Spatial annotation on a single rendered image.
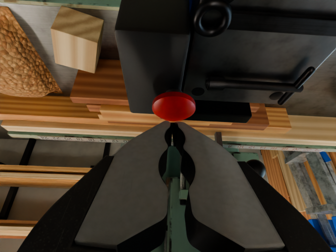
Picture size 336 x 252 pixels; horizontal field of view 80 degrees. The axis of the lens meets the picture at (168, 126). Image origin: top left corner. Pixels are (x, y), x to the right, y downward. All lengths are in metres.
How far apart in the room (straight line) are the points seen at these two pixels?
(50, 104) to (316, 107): 0.44
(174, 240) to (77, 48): 0.31
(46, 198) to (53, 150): 0.61
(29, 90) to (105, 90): 0.12
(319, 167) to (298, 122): 0.69
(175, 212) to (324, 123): 0.31
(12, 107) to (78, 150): 2.56
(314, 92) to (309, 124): 0.07
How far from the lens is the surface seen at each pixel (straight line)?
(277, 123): 0.38
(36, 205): 2.93
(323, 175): 1.10
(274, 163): 2.09
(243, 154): 0.28
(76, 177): 2.28
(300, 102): 0.40
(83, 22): 0.24
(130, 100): 0.16
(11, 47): 0.30
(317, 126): 0.44
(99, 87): 0.25
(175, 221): 0.37
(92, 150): 2.88
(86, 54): 0.24
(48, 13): 0.27
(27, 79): 0.32
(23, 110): 0.39
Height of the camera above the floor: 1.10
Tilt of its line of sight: 29 degrees down
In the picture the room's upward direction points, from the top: 178 degrees counter-clockwise
